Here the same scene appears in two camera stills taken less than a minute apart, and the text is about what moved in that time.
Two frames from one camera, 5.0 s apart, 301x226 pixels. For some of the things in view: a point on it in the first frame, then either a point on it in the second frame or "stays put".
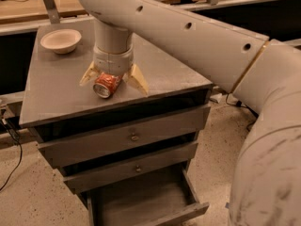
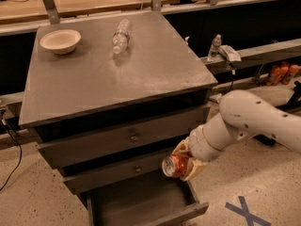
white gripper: (113, 62) → (200, 145)
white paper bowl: (62, 40) stays put
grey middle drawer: (133, 168) stays put
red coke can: (105, 85) → (176, 166)
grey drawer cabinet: (128, 153) stays put
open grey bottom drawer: (150, 203) stays put
